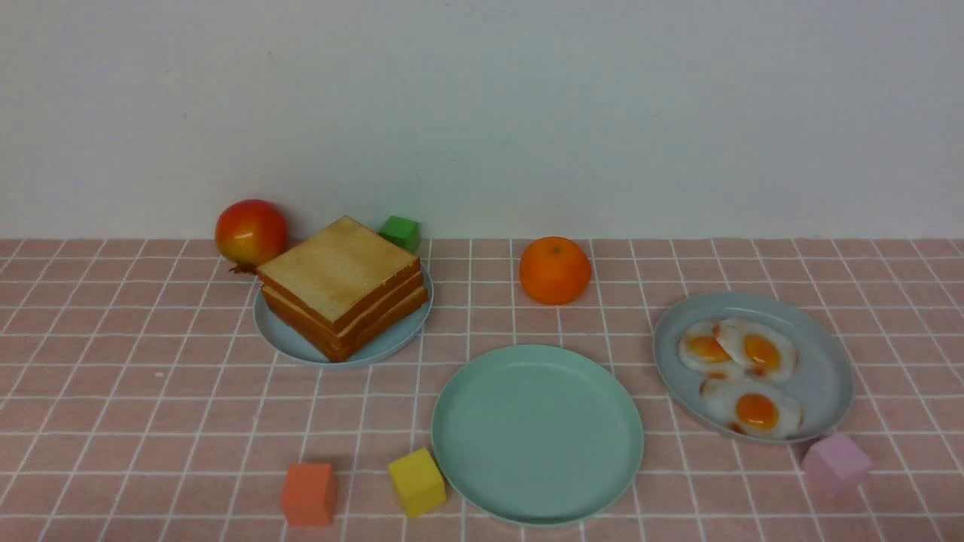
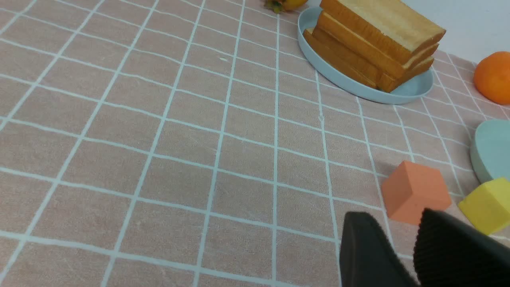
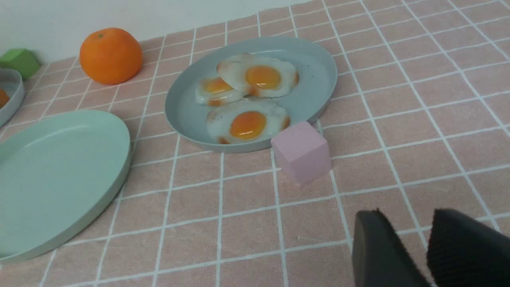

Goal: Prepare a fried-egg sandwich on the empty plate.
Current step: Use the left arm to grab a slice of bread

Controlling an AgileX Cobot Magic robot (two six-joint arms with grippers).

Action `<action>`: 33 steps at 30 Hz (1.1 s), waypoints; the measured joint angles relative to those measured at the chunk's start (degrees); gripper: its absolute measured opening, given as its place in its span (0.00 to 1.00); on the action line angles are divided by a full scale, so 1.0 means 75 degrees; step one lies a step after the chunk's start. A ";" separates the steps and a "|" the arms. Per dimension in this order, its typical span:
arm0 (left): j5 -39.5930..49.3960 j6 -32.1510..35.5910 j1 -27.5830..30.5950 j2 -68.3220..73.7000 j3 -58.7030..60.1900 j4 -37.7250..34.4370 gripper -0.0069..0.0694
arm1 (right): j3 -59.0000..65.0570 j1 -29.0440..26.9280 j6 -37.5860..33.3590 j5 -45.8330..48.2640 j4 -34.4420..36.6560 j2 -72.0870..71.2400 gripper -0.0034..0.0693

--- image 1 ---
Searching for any toast slice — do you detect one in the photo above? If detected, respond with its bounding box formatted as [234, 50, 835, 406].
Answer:
[268, 272, 424, 337]
[256, 216, 423, 330]
[261, 285, 430, 363]

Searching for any fried egg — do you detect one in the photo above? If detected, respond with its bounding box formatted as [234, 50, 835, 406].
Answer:
[699, 378, 804, 440]
[712, 317, 798, 383]
[678, 320, 745, 380]

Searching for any orange mandarin fruit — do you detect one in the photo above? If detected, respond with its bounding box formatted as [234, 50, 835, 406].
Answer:
[519, 236, 592, 306]

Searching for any green cube block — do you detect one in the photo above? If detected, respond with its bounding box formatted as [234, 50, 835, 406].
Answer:
[378, 215, 423, 254]

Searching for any light blue bread plate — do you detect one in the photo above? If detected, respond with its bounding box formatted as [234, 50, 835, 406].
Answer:
[252, 263, 435, 370]

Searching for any teal centre plate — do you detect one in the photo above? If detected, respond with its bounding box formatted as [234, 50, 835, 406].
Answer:
[430, 344, 645, 527]

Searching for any yellow cube block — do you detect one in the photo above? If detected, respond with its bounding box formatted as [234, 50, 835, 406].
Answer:
[388, 447, 447, 519]

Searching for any red yellow pomegranate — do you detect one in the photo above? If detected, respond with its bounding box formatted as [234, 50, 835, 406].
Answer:
[215, 199, 290, 275]

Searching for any orange cube block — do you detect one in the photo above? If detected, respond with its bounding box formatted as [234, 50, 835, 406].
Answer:
[280, 462, 338, 528]

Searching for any grey blue egg plate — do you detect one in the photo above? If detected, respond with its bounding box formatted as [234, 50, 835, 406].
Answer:
[653, 292, 856, 445]

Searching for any pink checkered tablecloth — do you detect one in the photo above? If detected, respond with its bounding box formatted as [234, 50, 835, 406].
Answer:
[1, 238, 963, 541]

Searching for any pink cube block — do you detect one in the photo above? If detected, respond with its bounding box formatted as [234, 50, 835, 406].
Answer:
[801, 432, 872, 496]

